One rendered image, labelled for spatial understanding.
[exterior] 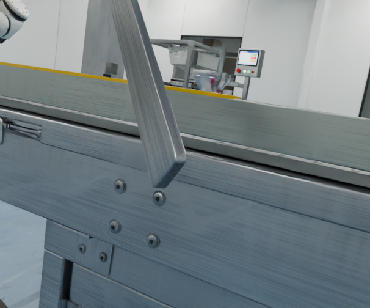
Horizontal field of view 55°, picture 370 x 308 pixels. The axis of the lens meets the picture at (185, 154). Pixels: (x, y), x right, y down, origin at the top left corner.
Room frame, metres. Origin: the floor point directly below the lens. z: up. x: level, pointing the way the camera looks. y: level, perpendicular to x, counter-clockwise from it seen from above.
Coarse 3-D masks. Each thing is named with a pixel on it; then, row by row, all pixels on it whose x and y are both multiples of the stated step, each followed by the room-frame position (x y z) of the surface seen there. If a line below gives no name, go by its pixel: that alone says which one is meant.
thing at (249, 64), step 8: (240, 48) 3.36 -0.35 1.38; (248, 48) 3.31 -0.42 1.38; (240, 56) 3.34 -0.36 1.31; (248, 56) 3.29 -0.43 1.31; (256, 56) 3.25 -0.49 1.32; (240, 64) 3.34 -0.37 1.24; (248, 64) 3.28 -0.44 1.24; (256, 64) 3.24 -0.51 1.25; (240, 72) 3.33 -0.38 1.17; (248, 72) 3.27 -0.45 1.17; (256, 72) 3.23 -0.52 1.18; (248, 80) 3.32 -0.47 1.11; (248, 88) 3.35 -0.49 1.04
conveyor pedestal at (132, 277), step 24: (48, 240) 0.39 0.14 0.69; (72, 240) 0.37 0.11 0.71; (48, 264) 0.39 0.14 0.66; (72, 264) 0.39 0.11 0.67; (120, 264) 0.34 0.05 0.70; (144, 264) 0.33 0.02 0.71; (48, 288) 0.38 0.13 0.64; (72, 288) 0.38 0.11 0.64; (96, 288) 0.36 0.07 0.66; (120, 288) 0.35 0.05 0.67; (144, 288) 0.33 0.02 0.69; (168, 288) 0.32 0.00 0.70; (192, 288) 0.31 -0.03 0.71; (216, 288) 0.30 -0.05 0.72
